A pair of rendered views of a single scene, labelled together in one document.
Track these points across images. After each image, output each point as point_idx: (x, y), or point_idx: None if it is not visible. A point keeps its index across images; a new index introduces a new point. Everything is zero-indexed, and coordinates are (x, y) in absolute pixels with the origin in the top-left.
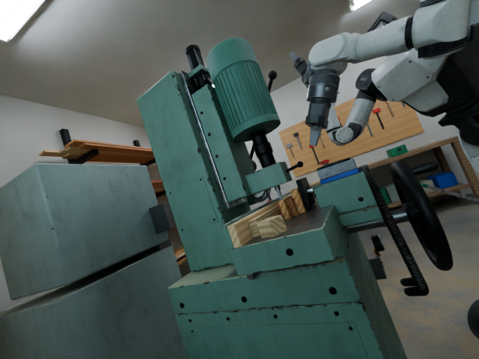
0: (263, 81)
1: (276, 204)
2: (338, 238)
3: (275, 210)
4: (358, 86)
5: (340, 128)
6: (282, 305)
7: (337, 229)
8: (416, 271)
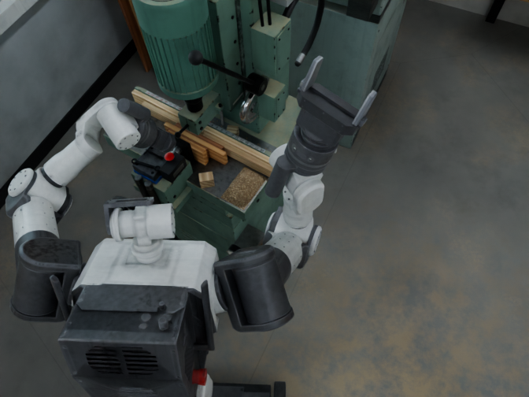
0: (155, 56)
1: (177, 123)
2: (128, 155)
3: (173, 122)
4: (257, 246)
5: (270, 217)
6: None
7: (135, 157)
8: None
